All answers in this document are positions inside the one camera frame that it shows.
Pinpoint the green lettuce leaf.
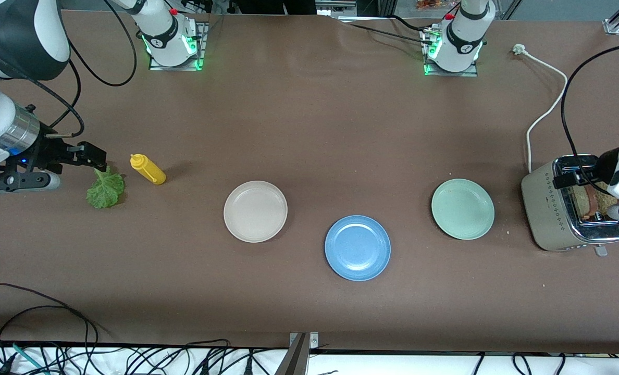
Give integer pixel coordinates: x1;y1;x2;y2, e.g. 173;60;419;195
85;166;126;209

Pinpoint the blue plate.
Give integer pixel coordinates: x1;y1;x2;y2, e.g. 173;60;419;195
324;215;392;282

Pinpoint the silver metal bracket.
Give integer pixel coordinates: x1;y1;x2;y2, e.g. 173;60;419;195
289;332;319;348

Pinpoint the brown bread slice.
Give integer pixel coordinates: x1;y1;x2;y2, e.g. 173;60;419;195
572;183;598;219
595;182;619;217

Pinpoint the thin black cable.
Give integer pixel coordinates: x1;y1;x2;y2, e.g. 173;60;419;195
349;15;435;47

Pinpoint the teal cable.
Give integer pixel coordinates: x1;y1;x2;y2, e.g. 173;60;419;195
0;339;47;375

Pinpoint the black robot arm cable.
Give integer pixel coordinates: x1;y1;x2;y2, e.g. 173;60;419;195
561;42;619;184
0;0;137;139

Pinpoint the grey metal post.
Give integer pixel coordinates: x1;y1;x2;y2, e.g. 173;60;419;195
274;333;310;375

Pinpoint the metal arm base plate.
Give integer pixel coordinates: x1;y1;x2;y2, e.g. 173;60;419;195
149;22;208;71
422;26;479;77

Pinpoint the pale beige plate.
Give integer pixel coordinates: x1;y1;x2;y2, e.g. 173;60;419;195
224;181;288;243

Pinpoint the yellow squeeze bottle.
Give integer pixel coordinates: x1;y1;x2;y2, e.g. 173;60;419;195
130;154;167;185

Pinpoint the white power cord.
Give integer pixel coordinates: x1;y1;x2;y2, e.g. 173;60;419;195
513;44;569;173

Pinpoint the silver beige toaster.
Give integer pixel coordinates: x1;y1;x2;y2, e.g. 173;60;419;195
521;154;619;257

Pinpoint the mint green plate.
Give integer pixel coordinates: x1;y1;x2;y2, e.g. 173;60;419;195
431;179;496;241

